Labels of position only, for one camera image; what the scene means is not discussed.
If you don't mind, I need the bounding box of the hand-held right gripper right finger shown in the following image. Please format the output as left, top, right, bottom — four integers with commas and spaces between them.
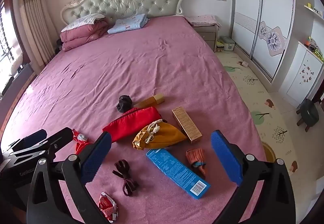
211, 130, 296, 224

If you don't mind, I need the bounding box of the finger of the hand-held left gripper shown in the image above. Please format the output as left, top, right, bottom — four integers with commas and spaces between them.
8, 127, 74, 161
7, 129, 48, 153

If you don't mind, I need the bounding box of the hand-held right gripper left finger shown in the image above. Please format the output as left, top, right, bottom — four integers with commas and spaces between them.
27, 131, 113, 224

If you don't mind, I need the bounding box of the dark maroon ribbon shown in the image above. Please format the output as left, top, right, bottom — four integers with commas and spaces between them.
113, 160, 140, 197

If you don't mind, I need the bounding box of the orange brown folded cloth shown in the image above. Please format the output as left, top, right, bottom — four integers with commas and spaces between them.
185, 148, 207, 180

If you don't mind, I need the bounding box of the red zipper pouch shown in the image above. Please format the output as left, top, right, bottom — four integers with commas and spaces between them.
102, 107, 167, 143

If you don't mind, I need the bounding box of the crumpled red snack wrapper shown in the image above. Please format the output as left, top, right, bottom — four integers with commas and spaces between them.
98, 192, 118, 224

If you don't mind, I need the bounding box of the gold carton box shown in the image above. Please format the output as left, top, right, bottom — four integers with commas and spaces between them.
172, 106, 203, 145

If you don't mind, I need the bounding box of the blue carton box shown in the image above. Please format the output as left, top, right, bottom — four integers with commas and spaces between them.
146, 148, 211, 199

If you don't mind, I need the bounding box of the black crumpled cloth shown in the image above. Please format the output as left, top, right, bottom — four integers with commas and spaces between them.
116, 95, 132, 114

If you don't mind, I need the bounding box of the tree print play mat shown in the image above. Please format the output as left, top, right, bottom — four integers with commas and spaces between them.
215, 44, 304, 189

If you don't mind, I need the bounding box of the white fluffy cushion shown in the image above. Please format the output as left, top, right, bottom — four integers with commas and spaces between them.
10, 53, 24, 75

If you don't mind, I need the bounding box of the amber bottle with wooden cap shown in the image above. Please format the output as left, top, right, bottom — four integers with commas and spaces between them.
133, 93, 165, 108

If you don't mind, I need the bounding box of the dark green stool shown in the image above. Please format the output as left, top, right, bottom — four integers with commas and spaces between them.
296, 99, 320, 132

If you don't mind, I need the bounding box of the window with grille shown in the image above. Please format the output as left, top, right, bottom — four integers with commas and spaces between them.
0, 0, 23, 98

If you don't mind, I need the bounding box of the folded pink quilt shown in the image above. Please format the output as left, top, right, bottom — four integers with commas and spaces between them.
60, 21, 110, 52

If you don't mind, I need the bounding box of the pink bed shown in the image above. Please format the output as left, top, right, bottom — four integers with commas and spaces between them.
0, 15, 275, 224

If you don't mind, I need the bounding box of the white low cabinet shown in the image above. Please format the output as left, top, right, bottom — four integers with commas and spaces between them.
278, 41, 324, 108

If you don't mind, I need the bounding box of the beige curtain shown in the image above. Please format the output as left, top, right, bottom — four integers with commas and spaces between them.
11, 0, 55, 70

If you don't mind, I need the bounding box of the green and white storage box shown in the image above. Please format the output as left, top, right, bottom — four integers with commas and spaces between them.
216, 36, 236, 51

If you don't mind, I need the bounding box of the striped white pillow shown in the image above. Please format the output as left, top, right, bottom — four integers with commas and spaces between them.
61, 13, 105, 32

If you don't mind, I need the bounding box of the grey nightstand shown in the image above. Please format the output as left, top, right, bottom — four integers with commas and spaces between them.
194, 24, 218, 53

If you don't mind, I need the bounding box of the folded light blue blanket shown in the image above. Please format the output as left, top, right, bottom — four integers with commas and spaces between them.
107, 13, 149, 34

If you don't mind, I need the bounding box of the pink floral cloth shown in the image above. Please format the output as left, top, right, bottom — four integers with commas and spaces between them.
183, 14, 222, 28

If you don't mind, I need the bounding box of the pile of colourful toys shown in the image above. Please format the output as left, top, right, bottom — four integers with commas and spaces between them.
304, 36, 324, 62

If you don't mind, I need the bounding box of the yellow drawstring bag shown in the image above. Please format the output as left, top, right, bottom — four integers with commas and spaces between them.
132, 119, 188, 150

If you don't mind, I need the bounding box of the white wall shelf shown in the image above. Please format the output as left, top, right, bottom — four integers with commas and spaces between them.
304, 2, 324, 18

